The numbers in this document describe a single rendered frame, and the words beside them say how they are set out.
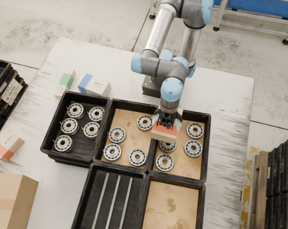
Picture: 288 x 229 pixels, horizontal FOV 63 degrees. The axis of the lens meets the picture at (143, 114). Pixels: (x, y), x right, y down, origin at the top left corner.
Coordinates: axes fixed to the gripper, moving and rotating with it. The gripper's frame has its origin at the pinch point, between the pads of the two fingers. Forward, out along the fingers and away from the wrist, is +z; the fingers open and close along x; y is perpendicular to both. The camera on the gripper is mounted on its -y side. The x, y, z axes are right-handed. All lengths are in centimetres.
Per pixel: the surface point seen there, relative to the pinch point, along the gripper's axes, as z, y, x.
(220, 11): 83, -191, 21
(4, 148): 32, 30, -93
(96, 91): 31, -24, -54
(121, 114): 26.8, -9.7, -30.3
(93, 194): 27, 40, -29
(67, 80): 34, -28, -79
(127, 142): 26.6, 7.0, -20.5
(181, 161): 26.5, 8.8, 12.5
